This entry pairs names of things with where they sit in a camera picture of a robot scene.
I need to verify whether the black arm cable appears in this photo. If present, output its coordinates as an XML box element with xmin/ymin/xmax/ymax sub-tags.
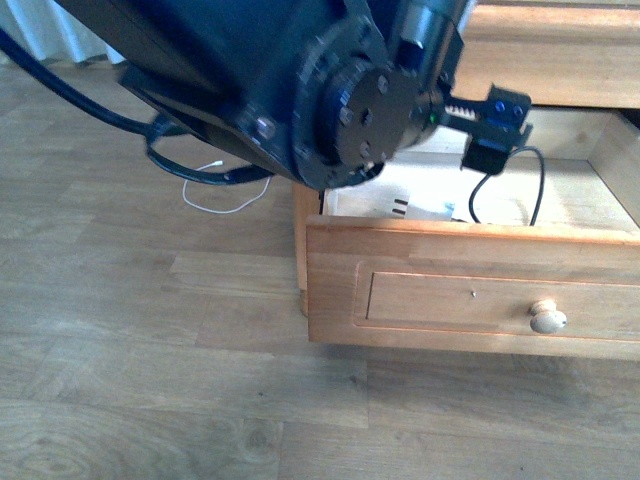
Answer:
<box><xmin>0</xmin><ymin>27</ymin><xmax>274</xmax><ymax>187</ymax></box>

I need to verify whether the white charger adapter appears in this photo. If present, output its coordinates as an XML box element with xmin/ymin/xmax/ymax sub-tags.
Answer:
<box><xmin>369</xmin><ymin>198</ymin><xmax>456</xmax><ymax>222</ymax></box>

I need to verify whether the wooden drawer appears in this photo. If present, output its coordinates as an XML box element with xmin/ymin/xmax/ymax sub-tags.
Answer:
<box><xmin>296</xmin><ymin>108</ymin><xmax>639</xmax><ymax>360</ymax></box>

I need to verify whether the pale green curtain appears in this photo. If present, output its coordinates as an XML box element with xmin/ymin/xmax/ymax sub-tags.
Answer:
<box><xmin>1</xmin><ymin>0</ymin><xmax>125</xmax><ymax>65</ymax></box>

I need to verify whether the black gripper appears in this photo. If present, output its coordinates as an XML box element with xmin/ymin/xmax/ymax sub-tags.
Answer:
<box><xmin>292</xmin><ymin>1</ymin><xmax>533</xmax><ymax>189</ymax></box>

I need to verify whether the wooden nightstand cabinet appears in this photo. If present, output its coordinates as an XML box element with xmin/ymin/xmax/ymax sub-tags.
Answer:
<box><xmin>292</xmin><ymin>0</ymin><xmax>640</xmax><ymax>319</ymax></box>

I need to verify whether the white charging cable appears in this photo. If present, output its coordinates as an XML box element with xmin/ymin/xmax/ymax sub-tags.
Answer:
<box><xmin>182</xmin><ymin>159</ymin><xmax>274</xmax><ymax>215</ymax></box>

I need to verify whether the black usb cable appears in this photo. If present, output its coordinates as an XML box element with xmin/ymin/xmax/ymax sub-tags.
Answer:
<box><xmin>468</xmin><ymin>146</ymin><xmax>547</xmax><ymax>227</ymax></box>

